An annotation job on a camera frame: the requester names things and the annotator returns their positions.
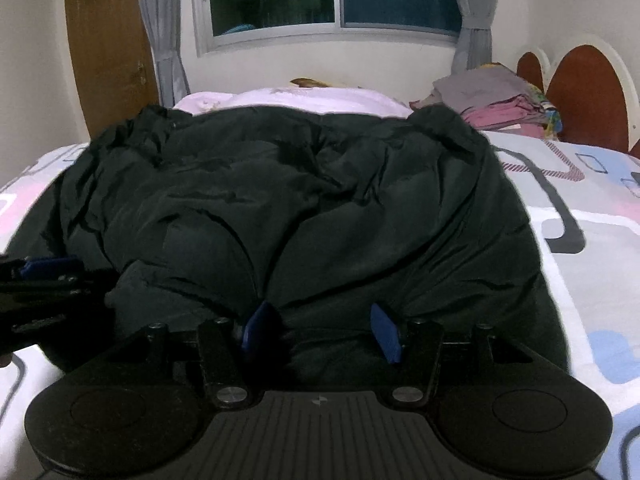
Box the black padded coat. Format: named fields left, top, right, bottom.
left=7, top=103, right=572, bottom=395

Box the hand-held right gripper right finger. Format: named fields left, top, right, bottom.
left=369, top=302, right=502, bottom=407

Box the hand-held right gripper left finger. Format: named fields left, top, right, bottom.
left=136, top=301, right=282, bottom=409

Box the white and brown headboard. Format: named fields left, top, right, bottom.
left=515, top=33, right=640, bottom=155

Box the pink pillow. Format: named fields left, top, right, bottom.
left=172, top=86, right=417, bottom=122

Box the wooden door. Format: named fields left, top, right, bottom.
left=63, top=0, right=162, bottom=142

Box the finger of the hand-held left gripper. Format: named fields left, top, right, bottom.
left=0, top=275, right=117, bottom=311
left=0, top=255, right=85, bottom=286

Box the grey curtain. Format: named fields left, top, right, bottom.
left=132, top=0, right=191, bottom=108
left=444, top=0, right=497, bottom=75

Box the pile of folded clothes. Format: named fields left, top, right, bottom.
left=477, top=61, right=564, bottom=140

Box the bed with patterned sheet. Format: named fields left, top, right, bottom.
left=0, top=129, right=640, bottom=480

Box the pink folded garment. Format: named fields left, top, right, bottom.
left=410, top=96, right=546, bottom=136

